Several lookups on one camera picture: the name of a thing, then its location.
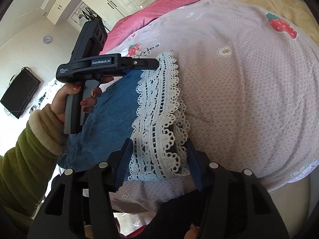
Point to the pink plush quilt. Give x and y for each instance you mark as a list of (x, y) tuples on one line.
[(128, 25)]

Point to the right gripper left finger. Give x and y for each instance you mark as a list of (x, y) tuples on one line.
[(76, 194)]

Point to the round wall clock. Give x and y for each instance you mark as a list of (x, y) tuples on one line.
[(47, 40)]

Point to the black wall television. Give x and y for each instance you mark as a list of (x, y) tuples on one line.
[(20, 92)]

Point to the pink strawberry print bedsheet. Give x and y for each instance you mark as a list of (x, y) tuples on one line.
[(249, 81)]

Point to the beige yellow under sheet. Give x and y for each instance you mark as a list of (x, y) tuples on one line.
[(295, 11)]

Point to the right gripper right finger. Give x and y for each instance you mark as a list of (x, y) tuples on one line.
[(236, 205)]

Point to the left hand red nails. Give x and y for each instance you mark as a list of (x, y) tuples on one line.
[(59, 101)]

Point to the blue denim pants lace hem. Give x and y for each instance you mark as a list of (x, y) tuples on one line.
[(144, 106)]

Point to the green sleeve left forearm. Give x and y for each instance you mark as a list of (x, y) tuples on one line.
[(27, 168)]

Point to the hanging bags on door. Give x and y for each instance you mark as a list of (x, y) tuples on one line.
[(86, 14)]

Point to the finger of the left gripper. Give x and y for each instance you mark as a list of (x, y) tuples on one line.
[(129, 63)]

